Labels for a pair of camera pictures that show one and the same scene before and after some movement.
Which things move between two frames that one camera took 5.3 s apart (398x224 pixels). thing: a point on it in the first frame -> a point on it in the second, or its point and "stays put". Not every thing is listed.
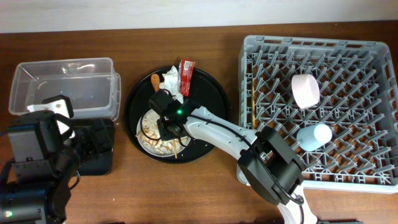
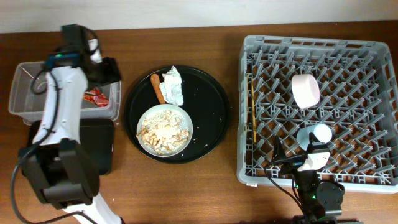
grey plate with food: x=149 y=137 stays put
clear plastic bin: x=94 y=88 stays put
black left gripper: x=93 y=149 -> x=108 y=73
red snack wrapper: x=186 y=69 -> x=95 y=96
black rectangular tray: x=94 y=144 stays put
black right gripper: x=164 y=129 -> x=280 y=157
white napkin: x=171 y=81 stays put
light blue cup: x=313 y=137 stays put
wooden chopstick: x=253 y=93 stays put
